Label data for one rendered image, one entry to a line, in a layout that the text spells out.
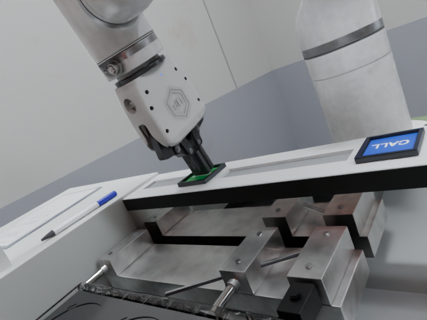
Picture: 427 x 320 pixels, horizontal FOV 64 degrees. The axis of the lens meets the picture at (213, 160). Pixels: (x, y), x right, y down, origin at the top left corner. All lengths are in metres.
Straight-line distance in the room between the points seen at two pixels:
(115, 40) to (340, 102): 0.33
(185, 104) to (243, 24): 2.45
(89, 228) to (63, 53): 1.53
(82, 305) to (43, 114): 1.49
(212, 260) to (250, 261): 0.10
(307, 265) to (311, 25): 0.34
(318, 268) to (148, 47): 0.31
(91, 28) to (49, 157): 1.47
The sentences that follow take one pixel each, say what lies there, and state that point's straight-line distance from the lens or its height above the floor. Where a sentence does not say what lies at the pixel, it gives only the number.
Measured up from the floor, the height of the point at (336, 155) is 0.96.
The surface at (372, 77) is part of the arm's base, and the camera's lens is 0.54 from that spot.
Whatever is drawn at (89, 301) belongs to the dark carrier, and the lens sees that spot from 0.48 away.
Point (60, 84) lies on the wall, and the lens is 1.95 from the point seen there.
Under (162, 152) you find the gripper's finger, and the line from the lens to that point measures 0.46.
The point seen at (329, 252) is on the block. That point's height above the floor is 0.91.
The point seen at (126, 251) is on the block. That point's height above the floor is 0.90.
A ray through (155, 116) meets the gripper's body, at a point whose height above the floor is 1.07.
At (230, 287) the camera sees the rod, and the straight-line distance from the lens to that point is 0.36.
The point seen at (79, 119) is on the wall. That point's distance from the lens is 1.94.
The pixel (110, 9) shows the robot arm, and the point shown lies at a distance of 0.39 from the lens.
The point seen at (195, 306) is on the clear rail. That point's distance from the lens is 0.35.
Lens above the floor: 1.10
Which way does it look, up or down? 14 degrees down
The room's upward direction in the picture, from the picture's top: 23 degrees counter-clockwise
